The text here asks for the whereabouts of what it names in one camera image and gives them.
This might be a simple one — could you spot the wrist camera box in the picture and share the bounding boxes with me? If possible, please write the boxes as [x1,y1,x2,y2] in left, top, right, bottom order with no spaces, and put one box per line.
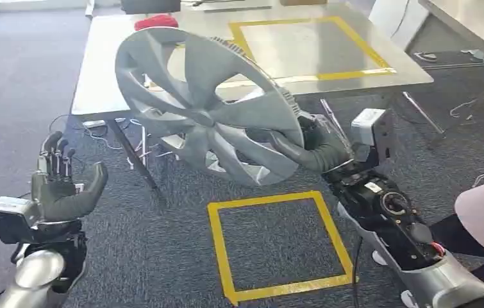
[349,108,396,164]
[0,196,45,245]

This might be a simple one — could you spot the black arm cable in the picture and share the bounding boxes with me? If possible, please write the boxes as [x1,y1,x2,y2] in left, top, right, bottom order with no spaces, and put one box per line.
[351,235,363,308]

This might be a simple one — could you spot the cardboard box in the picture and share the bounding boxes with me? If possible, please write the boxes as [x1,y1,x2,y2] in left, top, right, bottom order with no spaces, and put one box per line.
[280,0,328,7]

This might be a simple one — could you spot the black box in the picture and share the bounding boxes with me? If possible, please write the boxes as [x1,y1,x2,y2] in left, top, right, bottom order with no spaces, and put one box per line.
[121,0,182,15]

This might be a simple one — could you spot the white floor cable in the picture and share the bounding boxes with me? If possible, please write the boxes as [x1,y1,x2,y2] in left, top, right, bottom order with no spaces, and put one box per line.
[449,96,484,120]

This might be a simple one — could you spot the silver wheel hubcap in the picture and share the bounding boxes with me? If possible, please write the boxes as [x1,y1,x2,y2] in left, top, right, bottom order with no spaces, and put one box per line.
[114,26,315,188]

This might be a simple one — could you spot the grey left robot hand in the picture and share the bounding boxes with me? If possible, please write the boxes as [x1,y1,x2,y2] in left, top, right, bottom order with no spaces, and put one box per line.
[30,130,110,223]

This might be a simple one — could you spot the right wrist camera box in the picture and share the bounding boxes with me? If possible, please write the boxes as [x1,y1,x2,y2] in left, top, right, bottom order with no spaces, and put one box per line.
[349,108,396,164]

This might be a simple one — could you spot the white board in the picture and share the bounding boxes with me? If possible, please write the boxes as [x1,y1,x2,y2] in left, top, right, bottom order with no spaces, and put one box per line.
[369,0,423,51]

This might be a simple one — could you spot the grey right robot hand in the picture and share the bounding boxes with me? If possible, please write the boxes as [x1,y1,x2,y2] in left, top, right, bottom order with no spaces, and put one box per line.
[267,114,353,175]

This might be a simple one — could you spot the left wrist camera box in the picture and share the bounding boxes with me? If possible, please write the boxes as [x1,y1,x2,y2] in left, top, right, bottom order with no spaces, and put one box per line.
[0,196,45,245]

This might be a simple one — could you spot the red cloth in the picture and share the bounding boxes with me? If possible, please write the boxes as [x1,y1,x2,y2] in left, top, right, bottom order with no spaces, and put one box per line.
[134,13,179,32]

